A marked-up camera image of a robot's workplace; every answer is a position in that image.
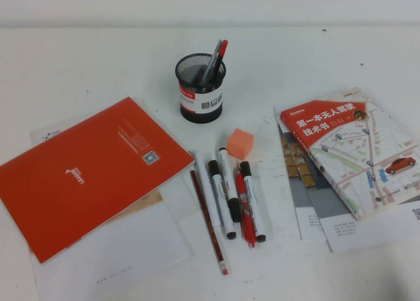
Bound red ballpoint pen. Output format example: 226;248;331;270
235;169;257;249

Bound white pen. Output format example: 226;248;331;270
194;151;224;228

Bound gray transparent pen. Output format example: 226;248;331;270
199;39;224;86

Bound white marker with small cap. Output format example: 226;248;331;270
207;159;238;240

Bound orange LEADOR booklet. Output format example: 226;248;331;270
0;96;196;264

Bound plain white paper sheet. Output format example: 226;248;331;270
160;172;200;222

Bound white paper with logo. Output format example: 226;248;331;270
30;121;65;148

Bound white card with text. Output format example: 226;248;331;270
319;198;420;254

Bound black mesh pen holder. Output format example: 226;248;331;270
174;52;228;122

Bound red pen with black grip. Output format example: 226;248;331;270
209;39;230;83

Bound white marker with printed barrel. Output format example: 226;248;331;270
239;161;267;243

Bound gray brochure with wooden photos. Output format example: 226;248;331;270
273;105;362;241

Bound dark red pencil with eraser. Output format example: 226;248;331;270
190;169;230;276

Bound orange foam cube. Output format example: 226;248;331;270
226;127;255;161

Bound book with map cover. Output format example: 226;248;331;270
279;87;420;222

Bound white marker with large cap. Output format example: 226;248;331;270
218;146;244;224

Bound white brochure with web address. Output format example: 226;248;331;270
30;201;194;301

